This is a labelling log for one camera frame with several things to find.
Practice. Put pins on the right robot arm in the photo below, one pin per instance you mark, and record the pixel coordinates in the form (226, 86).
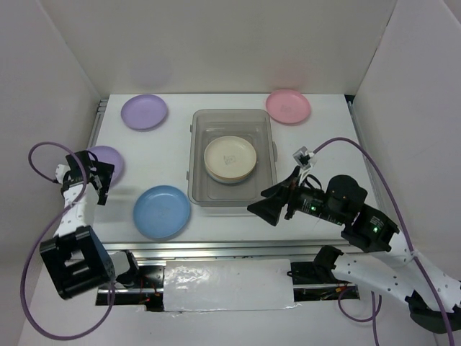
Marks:
(433, 297)

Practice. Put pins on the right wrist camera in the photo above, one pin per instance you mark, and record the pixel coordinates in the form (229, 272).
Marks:
(306, 160)

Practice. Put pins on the blue plate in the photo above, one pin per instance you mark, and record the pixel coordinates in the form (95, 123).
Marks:
(161, 212)

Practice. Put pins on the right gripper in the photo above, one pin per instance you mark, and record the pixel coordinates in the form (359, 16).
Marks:
(284, 186)

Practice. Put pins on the cream plate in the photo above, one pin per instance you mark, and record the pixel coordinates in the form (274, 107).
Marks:
(230, 156)

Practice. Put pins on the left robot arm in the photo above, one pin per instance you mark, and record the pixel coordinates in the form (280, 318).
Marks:
(75, 258)

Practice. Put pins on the pink plate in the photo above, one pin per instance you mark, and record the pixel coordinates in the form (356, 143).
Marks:
(288, 107)

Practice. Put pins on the clear grey plastic bin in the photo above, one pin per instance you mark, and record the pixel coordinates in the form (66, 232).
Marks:
(251, 125)

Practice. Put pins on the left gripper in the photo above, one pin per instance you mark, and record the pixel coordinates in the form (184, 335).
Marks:
(104, 171)

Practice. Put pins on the orange plate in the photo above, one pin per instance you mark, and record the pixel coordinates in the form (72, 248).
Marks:
(211, 174)

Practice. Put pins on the white foil-taped panel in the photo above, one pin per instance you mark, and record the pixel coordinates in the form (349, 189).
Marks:
(228, 285)

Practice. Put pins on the white watermelon pattern plate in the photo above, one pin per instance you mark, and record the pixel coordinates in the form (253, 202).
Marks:
(230, 182)

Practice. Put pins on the purple plate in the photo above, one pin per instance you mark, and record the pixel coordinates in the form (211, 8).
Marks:
(144, 112)
(110, 155)

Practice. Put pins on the aluminium frame rail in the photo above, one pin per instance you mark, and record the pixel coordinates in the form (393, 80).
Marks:
(227, 250)

